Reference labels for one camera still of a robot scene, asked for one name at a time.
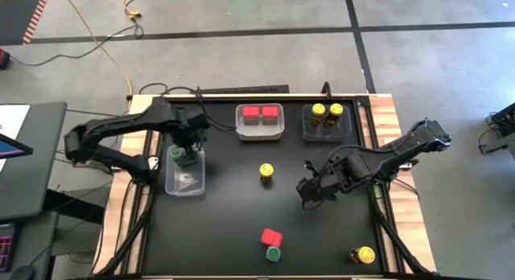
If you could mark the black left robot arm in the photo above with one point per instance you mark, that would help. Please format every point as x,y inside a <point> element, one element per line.
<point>120,123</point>

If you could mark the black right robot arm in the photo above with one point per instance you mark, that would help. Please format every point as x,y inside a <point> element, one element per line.
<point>402,151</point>

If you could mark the white paper sheet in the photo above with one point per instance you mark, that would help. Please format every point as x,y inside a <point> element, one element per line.
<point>14,119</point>

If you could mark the dark mat orange striped edge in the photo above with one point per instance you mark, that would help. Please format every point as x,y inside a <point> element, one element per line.
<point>16,14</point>

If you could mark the yellow lid dark spice jar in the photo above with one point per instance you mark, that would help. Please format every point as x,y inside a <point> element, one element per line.
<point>364,254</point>
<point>335,112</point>
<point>318,112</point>
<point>266,171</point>

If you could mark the keyboard with pink keys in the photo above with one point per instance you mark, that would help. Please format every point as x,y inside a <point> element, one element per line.
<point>5,252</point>

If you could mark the grey side desk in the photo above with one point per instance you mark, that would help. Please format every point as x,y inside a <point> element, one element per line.
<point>40,171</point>

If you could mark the red floor device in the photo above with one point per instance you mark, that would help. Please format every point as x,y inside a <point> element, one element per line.
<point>3,58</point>

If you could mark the clear plastic storage bin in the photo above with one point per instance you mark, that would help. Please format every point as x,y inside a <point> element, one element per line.
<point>185,183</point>
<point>326,133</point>

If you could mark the black power strip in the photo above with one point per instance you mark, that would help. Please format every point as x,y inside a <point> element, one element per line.
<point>249,89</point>

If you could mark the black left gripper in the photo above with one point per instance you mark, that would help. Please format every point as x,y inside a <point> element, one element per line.
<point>190,155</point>

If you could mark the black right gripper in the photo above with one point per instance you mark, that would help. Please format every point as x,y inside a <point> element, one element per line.
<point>324,185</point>

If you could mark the green lid oregano spice jar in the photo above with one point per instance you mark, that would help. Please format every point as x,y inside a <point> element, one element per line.
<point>273,254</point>
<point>176,153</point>

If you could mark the tablet with blue screen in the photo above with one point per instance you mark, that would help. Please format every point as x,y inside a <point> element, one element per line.
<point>10,149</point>

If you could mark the black background equipment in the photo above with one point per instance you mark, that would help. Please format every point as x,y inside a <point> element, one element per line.
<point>505,119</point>

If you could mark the white plastic storage bin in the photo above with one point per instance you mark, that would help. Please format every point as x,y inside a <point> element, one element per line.
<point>259,133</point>

